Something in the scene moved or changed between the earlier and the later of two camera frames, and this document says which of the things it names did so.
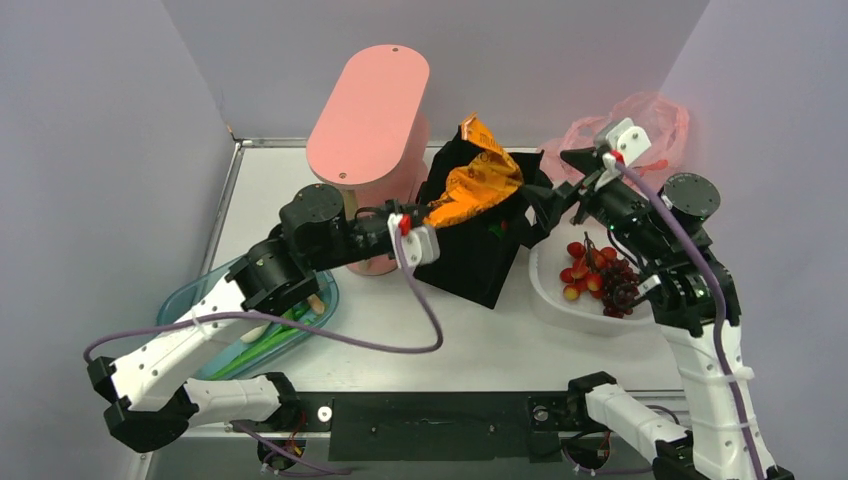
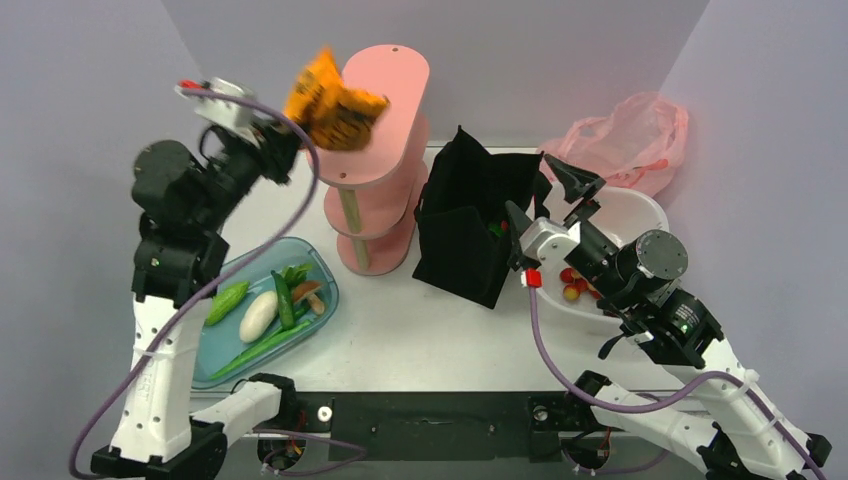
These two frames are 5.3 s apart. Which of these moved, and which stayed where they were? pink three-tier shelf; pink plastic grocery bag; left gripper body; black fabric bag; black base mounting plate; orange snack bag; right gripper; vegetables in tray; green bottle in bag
Moved: left gripper body; right gripper; orange snack bag
Stayed: pink plastic grocery bag; black fabric bag; green bottle in bag; vegetables in tray; black base mounting plate; pink three-tier shelf
